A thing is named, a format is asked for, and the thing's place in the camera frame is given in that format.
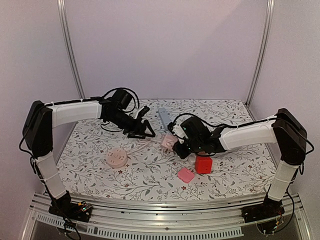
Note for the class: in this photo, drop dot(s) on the light blue power strip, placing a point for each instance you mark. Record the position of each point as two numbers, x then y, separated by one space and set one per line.
164 117

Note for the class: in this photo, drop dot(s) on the light pink cube socket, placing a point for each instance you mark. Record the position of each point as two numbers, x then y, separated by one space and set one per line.
168 141

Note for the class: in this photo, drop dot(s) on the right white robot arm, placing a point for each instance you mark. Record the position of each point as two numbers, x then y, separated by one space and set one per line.
281 130

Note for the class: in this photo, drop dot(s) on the right aluminium corner post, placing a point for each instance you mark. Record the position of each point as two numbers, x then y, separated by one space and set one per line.
262 52

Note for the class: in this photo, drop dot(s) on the floral patterned table mat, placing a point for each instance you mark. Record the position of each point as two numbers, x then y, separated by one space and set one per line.
151 171

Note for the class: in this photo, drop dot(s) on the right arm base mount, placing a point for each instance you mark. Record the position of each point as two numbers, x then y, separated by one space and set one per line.
268 216

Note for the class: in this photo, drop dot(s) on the round pink power socket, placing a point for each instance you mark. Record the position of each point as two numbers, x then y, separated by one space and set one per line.
116 158

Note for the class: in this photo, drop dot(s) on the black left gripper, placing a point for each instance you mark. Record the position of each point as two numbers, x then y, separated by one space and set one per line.
136 130

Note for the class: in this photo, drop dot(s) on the red cube socket adapter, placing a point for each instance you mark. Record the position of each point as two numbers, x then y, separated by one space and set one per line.
203 165

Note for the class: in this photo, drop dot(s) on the aluminium front rail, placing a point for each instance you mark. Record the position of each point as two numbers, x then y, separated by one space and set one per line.
213 219

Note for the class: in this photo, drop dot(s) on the left aluminium corner post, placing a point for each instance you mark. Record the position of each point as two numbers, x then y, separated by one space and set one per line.
62 12

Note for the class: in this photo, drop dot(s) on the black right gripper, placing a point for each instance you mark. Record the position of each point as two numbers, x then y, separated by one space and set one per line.
180 149

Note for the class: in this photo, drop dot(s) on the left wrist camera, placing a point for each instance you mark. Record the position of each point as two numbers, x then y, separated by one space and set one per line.
142 112

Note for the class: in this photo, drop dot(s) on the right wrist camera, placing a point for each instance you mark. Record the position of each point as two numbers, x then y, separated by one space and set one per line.
177 131

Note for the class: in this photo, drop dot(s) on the pink plug adapter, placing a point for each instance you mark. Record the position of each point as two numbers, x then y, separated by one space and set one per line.
185 175

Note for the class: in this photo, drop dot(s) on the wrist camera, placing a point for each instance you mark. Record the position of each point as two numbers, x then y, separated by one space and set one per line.
142 112
177 131

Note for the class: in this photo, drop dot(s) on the aluminium corner post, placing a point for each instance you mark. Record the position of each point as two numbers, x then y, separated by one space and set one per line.
262 52
62 12

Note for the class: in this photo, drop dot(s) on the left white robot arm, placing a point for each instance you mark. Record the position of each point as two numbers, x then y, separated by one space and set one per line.
37 134

